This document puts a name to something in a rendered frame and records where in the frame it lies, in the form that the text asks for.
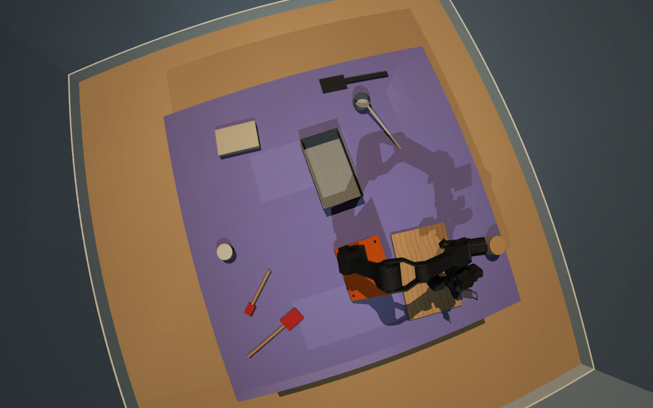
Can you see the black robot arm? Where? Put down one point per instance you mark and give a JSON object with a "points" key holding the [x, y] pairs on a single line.
{"points": [[387, 274]]}

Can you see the grey cylinder with orange top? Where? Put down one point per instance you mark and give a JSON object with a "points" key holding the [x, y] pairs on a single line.
{"points": [[496, 245]]}

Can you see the grey rectangular roasting tin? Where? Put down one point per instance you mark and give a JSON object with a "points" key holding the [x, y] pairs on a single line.
{"points": [[331, 168]]}

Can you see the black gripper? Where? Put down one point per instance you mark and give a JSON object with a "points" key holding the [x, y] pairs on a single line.
{"points": [[438, 283]]}

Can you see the dark ladle with tan handle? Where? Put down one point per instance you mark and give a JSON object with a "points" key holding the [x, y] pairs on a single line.
{"points": [[361, 101]]}

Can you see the black spatula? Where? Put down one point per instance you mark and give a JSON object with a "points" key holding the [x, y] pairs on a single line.
{"points": [[338, 82]]}

